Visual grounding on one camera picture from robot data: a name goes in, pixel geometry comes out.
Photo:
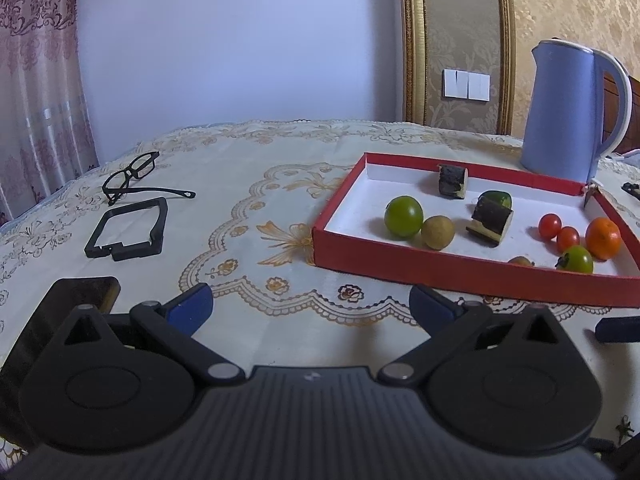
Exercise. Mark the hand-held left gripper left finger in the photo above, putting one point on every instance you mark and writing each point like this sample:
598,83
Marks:
190,307

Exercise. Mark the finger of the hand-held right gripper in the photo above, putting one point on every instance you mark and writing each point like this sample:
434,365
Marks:
620,330

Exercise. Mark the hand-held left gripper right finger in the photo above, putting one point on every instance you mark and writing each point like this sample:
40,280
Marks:
432,307

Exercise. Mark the brown kiwi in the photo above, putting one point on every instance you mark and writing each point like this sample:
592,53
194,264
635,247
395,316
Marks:
438,233

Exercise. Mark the green tomato with calyx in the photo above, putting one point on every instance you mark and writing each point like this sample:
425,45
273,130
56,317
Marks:
577,260

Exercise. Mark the orange tangerine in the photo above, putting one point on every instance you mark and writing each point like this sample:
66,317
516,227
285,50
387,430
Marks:
603,238

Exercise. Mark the red cardboard box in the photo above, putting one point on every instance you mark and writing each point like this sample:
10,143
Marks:
540,280

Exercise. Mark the round green fruit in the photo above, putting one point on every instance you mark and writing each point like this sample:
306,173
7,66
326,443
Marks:
403,217

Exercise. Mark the small brown fruit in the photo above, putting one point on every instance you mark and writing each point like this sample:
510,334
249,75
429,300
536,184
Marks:
520,261

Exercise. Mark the red cherry tomato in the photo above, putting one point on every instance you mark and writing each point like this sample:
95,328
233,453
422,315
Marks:
569,239
550,226

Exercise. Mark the large eggplant piece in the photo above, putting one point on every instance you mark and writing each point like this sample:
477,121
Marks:
490,220

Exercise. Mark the small eggplant piece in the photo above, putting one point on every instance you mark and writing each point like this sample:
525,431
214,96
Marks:
452,181

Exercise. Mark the embroidered cream tablecloth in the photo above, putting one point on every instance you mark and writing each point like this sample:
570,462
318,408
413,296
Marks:
250,260

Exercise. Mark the small black object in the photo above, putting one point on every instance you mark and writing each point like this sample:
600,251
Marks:
632,190

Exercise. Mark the black eyeglasses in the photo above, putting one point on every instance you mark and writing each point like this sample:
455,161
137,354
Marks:
131,172

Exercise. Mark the blue electric kettle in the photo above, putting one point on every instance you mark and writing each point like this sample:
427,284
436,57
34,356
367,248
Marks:
560,120

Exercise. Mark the floral patterned curtain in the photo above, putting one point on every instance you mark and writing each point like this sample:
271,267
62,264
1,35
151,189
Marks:
35,85

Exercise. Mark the black square plastic frame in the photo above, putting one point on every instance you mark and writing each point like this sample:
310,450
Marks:
159,220

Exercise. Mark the white wall switch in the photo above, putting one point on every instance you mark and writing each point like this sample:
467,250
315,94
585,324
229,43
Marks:
466,85

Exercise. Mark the gold framed wall panel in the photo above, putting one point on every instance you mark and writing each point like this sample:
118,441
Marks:
414,35

